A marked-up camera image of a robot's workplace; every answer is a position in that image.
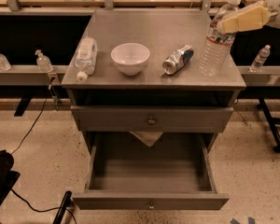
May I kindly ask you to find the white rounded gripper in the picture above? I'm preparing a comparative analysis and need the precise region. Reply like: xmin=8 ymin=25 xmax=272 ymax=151
xmin=217 ymin=0 xmax=280 ymax=34

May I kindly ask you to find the clear plastic water bottle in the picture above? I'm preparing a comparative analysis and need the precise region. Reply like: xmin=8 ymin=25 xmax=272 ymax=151
xmin=199 ymin=0 xmax=241 ymax=77

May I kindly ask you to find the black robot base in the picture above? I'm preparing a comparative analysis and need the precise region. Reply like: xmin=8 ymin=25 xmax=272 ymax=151
xmin=0 ymin=150 xmax=20 ymax=205

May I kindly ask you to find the background small water bottle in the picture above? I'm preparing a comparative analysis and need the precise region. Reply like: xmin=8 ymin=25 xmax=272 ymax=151
xmin=249 ymin=45 xmax=271 ymax=73

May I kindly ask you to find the grey metal drawer cabinet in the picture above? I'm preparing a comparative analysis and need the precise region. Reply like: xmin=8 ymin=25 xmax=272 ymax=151
xmin=62 ymin=9 xmax=245 ymax=147

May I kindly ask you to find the white paper under drawer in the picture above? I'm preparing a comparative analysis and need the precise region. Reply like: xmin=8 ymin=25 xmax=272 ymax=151
xmin=132 ymin=132 xmax=162 ymax=147

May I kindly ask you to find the lying water bottle white cap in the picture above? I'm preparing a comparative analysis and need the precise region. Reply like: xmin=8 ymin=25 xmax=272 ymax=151
xmin=75 ymin=37 xmax=97 ymax=81

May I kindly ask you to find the closed upper drawer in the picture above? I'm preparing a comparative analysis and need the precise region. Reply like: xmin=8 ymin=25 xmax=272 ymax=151
xmin=71 ymin=105 xmax=233 ymax=133

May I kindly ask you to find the open middle drawer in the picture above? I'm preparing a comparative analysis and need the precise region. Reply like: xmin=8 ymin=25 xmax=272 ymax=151
xmin=73 ymin=133 xmax=229 ymax=210

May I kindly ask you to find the clear sanitizer pump bottle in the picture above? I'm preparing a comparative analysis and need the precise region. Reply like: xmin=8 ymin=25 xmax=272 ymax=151
xmin=35 ymin=49 xmax=53 ymax=73
xmin=0 ymin=53 xmax=11 ymax=71

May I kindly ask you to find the left clear sanitizer pump bottle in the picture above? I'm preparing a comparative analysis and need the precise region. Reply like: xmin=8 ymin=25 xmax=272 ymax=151
xmin=0 ymin=53 xmax=11 ymax=71

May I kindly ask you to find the crushed silver blue can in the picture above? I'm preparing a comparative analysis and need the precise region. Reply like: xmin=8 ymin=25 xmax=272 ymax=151
xmin=162 ymin=45 xmax=194 ymax=76

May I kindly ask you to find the black table leg right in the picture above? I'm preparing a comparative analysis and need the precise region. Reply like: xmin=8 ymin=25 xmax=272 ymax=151
xmin=257 ymin=97 xmax=280 ymax=153

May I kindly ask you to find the white ceramic bowl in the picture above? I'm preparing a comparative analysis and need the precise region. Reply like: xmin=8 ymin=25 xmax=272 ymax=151
xmin=111 ymin=43 xmax=150 ymax=76

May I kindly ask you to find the grey shelf rail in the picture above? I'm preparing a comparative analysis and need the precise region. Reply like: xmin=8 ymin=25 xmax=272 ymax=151
xmin=0 ymin=64 xmax=69 ymax=88

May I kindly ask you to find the black post at floor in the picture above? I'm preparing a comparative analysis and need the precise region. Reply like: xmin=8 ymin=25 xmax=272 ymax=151
xmin=53 ymin=190 xmax=72 ymax=224

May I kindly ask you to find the black floor cable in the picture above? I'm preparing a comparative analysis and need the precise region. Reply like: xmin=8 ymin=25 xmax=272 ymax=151
xmin=10 ymin=96 xmax=78 ymax=224

